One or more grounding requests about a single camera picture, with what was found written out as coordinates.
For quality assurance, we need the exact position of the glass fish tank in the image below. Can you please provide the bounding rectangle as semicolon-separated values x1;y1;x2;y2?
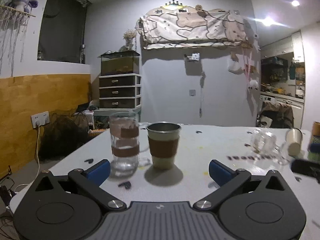
99;50;140;76

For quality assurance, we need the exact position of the black object on table right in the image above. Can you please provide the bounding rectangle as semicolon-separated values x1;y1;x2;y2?
291;159;320;179

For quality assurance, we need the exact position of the white wall power socket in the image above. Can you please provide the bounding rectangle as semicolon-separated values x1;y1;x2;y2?
31;111;50;129

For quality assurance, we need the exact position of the white power cable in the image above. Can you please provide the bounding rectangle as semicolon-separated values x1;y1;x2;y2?
10;126;42;196

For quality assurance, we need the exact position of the tall glass with brown bands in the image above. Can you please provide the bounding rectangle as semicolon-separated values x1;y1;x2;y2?
109;111;140;178

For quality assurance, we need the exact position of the dried flower vase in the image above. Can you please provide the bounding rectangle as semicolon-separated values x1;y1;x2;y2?
123;29;137;50

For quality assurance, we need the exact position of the cream cup lying on side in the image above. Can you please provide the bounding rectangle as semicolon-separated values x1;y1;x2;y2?
286;128;303;157

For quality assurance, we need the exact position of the dark drawer cabinet white frame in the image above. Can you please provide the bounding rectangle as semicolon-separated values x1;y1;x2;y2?
99;74;142;109

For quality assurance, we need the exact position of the clear glass mug lying down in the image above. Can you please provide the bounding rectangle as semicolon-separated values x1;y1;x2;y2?
250;128;289;165

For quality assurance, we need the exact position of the patterned cloth on wall shelf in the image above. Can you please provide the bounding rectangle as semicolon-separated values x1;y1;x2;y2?
136;5;252;50

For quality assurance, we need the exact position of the cream cup with brown sleeve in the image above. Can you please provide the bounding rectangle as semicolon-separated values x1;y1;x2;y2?
146;121;181;170

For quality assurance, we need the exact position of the purple plush toy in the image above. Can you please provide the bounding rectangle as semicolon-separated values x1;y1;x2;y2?
7;0;39;14

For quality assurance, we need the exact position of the white macrame wall hanging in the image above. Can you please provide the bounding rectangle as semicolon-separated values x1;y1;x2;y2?
1;0;38;76

